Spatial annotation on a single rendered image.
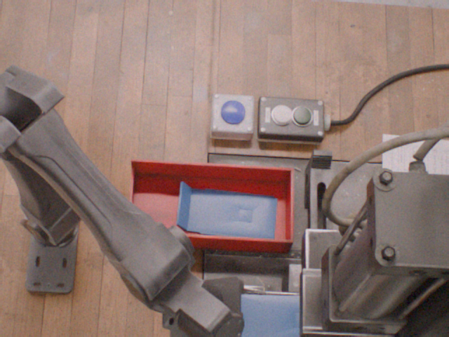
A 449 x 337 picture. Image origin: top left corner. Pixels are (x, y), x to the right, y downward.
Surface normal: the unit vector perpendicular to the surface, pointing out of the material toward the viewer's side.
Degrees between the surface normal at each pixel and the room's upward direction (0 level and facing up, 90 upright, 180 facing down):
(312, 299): 0
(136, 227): 26
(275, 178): 90
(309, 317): 0
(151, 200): 0
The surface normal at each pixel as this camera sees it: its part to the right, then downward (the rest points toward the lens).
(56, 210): 0.74, 0.55
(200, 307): -0.22, -0.58
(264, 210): 0.07, -0.36
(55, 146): 0.39, -0.04
